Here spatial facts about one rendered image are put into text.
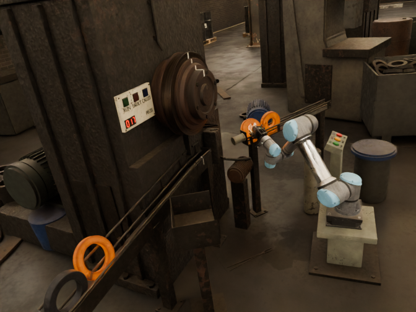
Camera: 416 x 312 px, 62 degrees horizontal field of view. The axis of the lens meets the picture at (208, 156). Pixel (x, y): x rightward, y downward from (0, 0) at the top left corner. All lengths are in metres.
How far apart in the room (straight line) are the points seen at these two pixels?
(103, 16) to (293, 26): 3.17
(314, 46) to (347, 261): 2.82
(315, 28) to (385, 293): 3.08
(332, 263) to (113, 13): 1.88
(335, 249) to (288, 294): 0.40
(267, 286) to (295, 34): 3.16
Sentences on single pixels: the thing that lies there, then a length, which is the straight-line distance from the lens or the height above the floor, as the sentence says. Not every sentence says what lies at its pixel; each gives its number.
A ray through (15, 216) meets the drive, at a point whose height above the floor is 0.25.
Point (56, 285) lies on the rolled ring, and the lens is 1.47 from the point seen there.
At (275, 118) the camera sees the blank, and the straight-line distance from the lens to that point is 2.58.
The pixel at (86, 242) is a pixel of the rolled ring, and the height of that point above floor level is 0.74.
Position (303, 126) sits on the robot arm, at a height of 0.89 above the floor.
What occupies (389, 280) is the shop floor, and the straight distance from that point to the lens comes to 2.38.
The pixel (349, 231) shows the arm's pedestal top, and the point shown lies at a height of 0.30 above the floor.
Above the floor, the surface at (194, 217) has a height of 0.61.
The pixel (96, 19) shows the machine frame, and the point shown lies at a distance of 1.66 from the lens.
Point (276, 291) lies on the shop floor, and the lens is 2.22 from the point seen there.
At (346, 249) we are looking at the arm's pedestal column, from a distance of 2.29.
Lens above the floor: 1.63
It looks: 25 degrees down
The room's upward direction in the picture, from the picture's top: 7 degrees counter-clockwise
